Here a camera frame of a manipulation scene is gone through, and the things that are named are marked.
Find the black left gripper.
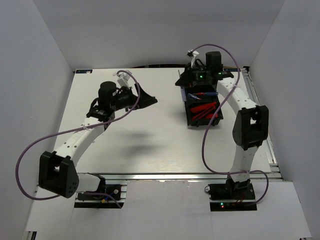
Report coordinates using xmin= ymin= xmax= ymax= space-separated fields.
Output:
xmin=110 ymin=83 xmax=157 ymax=112

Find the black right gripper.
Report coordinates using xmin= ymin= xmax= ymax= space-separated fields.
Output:
xmin=175 ymin=62 xmax=211 ymax=88

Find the blue red screwdriver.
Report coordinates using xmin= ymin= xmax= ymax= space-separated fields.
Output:
xmin=195 ymin=91 xmax=219 ymax=97
xmin=188 ymin=93 xmax=202 ymax=101
xmin=176 ymin=69 xmax=187 ymax=103

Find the large red black utility knife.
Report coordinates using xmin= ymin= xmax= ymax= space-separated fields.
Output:
xmin=190 ymin=102 xmax=217 ymax=121

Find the red black utility knife small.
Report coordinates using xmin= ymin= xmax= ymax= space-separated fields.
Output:
xmin=206 ymin=113 xmax=219 ymax=119

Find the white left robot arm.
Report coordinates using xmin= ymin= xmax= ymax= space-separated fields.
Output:
xmin=38 ymin=81 xmax=158 ymax=200

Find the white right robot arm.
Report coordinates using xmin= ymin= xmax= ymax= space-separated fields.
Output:
xmin=175 ymin=50 xmax=269 ymax=200

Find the black middle storage bin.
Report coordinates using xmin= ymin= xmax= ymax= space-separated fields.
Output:
xmin=184 ymin=85 xmax=217 ymax=101

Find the black storage bin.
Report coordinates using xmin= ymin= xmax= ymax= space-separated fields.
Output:
xmin=184 ymin=97 xmax=220 ymax=127
xmin=184 ymin=85 xmax=217 ymax=101

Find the black near storage bin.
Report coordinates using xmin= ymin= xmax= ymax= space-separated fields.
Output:
xmin=184 ymin=97 xmax=220 ymax=127

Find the blue label sticker right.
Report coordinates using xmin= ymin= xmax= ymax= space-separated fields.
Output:
xmin=223 ymin=67 xmax=241 ymax=72

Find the blue label sticker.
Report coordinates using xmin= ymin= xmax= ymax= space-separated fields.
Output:
xmin=75 ymin=69 xmax=93 ymax=74
xmin=223 ymin=67 xmax=241 ymax=72

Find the blue label sticker left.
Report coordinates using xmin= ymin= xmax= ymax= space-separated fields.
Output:
xmin=75 ymin=69 xmax=93 ymax=74

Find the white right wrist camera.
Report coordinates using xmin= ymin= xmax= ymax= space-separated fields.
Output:
xmin=186 ymin=50 xmax=199 ymax=68

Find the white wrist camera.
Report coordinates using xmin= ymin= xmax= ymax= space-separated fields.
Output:
xmin=186 ymin=50 xmax=199 ymax=68
xmin=116 ymin=71 xmax=131 ymax=89

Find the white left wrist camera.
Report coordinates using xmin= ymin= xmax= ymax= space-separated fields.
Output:
xmin=116 ymin=71 xmax=131 ymax=89

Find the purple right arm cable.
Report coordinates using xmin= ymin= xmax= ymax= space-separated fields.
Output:
xmin=192 ymin=44 xmax=270 ymax=207

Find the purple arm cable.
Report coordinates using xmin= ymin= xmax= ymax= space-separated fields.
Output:
xmin=192 ymin=44 xmax=270 ymax=207
xmin=15 ymin=69 xmax=141 ymax=209

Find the aluminium frame rail right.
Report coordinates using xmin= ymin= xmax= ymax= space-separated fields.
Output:
xmin=236 ymin=67 xmax=281 ymax=178

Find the aluminium frame rail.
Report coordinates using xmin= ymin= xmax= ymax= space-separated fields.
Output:
xmin=46 ymin=172 xmax=285 ymax=183
xmin=236 ymin=67 xmax=281 ymax=178

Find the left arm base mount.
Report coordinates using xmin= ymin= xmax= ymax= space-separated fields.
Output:
xmin=74 ymin=180 xmax=127 ymax=209

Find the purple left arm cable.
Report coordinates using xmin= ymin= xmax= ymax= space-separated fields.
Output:
xmin=15 ymin=69 xmax=141 ymax=209

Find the aluminium frame rail front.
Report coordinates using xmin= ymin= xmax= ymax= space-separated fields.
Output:
xmin=46 ymin=172 xmax=285 ymax=183

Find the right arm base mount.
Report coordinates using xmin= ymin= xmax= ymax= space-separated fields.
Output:
xmin=204 ymin=183 xmax=258 ymax=212

